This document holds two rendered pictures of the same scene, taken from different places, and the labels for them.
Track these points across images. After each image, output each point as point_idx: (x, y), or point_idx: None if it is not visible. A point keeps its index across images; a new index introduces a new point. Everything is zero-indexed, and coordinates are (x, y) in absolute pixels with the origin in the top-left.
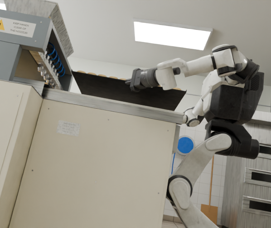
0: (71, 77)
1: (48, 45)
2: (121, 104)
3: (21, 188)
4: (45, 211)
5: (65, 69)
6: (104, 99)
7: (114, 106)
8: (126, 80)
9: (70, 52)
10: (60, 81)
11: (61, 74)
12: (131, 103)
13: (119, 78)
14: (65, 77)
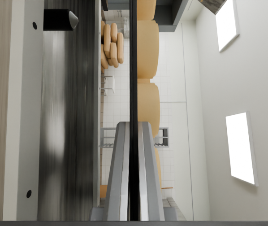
0: (168, 24)
1: None
2: (0, 123)
3: None
4: None
5: (177, 2)
6: (15, 27)
7: None
8: (140, 130)
9: (214, 4)
10: (156, 9)
11: (170, 8)
12: (13, 184)
13: (153, 84)
14: (166, 15)
